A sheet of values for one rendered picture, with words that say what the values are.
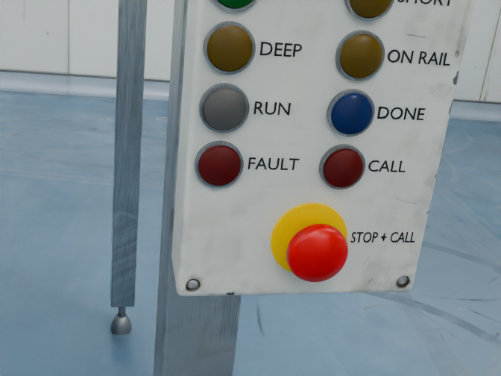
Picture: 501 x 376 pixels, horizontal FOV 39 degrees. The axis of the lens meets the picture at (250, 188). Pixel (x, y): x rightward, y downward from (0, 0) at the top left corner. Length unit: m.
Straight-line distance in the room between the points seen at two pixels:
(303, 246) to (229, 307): 0.14
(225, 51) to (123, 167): 1.29
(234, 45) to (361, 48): 0.08
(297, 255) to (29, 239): 1.97
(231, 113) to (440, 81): 0.14
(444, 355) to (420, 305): 0.25
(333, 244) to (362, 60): 0.11
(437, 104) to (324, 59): 0.08
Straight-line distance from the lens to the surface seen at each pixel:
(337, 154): 0.45
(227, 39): 0.41
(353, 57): 0.43
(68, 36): 3.92
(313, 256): 0.44
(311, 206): 0.46
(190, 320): 0.56
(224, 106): 0.42
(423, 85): 0.46
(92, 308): 2.01
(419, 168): 0.48
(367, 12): 0.43
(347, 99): 0.44
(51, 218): 2.51
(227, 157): 0.43
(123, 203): 1.72
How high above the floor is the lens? 1.09
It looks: 23 degrees down
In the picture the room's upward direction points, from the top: 6 degrees clockwise
